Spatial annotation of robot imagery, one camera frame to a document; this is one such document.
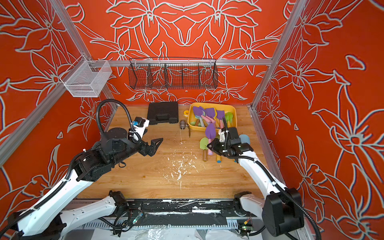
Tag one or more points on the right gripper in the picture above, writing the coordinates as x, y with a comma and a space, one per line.
216, 146

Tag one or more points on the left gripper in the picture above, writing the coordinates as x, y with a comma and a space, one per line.
153, 147

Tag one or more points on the purple shovel pink handle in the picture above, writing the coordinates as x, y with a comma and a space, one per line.
210, 132
200, 115

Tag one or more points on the light green shovel wooden handle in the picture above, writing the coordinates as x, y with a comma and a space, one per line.
203, 146

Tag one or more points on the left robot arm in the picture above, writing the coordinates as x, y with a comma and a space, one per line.
115, 146

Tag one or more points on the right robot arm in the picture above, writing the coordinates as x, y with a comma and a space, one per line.
281, 208

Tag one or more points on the yellow plastic storage box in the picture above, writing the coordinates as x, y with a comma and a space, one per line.
221, 114

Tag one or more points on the black plastic tool case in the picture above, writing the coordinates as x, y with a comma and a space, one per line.
163, 112

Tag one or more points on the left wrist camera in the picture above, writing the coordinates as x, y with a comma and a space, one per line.
140, 125

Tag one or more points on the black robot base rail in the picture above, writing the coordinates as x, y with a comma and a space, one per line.
221, 207

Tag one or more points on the black wire wall basket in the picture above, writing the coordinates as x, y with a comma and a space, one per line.
173, 74

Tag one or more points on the clear plastic wall bin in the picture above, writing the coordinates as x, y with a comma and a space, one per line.
87, 78

